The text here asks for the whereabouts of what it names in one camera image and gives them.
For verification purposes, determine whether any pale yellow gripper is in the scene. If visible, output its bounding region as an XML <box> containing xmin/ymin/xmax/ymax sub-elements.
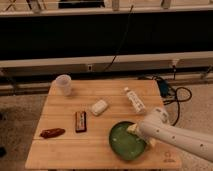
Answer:
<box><xmin>127</xmin><ymin>124</ymin><xmax>156</xmax><ymax>147</ymax></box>

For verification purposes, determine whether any green ceramic bowl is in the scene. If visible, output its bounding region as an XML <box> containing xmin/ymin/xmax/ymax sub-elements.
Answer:
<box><xmin>109</xmin><ymin>121</ymin><xmax>147</xmax><ymax>161</ymax></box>

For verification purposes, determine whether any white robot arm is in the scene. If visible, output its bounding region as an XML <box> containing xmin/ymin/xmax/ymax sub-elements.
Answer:
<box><xmin>127</xmin><ymin>107</ymin><xmax>213</xmax><ymax>162</ymax></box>

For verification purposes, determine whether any white plastic bottle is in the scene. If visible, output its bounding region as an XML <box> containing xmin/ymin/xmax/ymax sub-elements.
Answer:
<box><xmin>124</xmin><ymin>87</ymin><xmax>146</xmax><ymax>113</ymax></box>

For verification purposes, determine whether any white wrapped soap bar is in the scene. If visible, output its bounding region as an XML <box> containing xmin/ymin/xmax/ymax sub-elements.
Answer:
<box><xmin>91</xmin><ymin>99</ymin><xmax>108</xmax><ymax>116</ymax></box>

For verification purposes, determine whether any brown chocolate bar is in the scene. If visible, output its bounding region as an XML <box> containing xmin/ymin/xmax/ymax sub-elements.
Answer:
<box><xmin>75</xmin><ymin>111</ymin><xmax>87</xmax><ymax>133</ymax></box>

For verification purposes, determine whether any blue power adapter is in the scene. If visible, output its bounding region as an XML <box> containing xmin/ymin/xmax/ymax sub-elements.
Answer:
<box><xmin>158</xmin><ymin>81</ymin><xmax>169</xmax><ymax>97</ymax></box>

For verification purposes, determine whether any wooden folding table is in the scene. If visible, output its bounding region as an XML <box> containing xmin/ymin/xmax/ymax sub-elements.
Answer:
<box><xmin>25</xmin><ymin>80</ymin><xmax>181</xmax><ymax>170</ymax></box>

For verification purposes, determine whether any red snack packet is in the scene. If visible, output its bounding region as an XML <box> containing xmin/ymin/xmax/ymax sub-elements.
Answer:
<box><xmin>40</xmin><ymin>128</ymin><xmax>65</xmax><ymax>139</ymax></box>

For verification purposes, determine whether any clear plastic cup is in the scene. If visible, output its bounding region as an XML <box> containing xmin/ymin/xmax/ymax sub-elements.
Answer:
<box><xmin>55</xmin><ymin>74</ymin><xmax>71</xmax><ymax>96</ymax></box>

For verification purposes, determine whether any black floor cable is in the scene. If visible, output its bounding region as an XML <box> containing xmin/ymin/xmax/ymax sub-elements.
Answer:
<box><xmin>151</xmin><ymin>75</ymin><xmax>193</xmax><ymax>126</ymax></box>

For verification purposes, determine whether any black hanging cable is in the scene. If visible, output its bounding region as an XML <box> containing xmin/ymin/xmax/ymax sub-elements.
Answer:
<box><xmin>101</xmin><ymin>4</ymin><xmax>135</xmax><ymax>73</ymax></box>

